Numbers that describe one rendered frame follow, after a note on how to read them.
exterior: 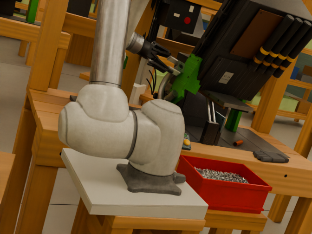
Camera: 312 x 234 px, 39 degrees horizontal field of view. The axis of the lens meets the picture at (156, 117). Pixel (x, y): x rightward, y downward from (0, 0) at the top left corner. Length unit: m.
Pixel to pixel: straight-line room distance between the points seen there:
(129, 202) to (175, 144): 0.23
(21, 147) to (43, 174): 0.62
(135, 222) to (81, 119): 0.34
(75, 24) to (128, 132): 1.11
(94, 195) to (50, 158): 0.47
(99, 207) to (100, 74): 0.39
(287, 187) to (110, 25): 1.29
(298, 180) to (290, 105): 6.21
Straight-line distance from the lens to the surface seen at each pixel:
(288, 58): 2.10
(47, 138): 1.72
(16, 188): 2.48
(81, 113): 1.30
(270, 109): 2.82
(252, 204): 1.77
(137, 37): 2.00
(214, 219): 1.68
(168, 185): 1.44
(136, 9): 1.73
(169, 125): 1.35
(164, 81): 2.18
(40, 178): 1.79
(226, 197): 1.69
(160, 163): 1.38
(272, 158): 2.19
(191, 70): 2.07
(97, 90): 1.32
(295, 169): 2.26
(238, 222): 1.74
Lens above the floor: 1.46
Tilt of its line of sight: 14 degrees down
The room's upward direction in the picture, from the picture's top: 17 degrees clockwise
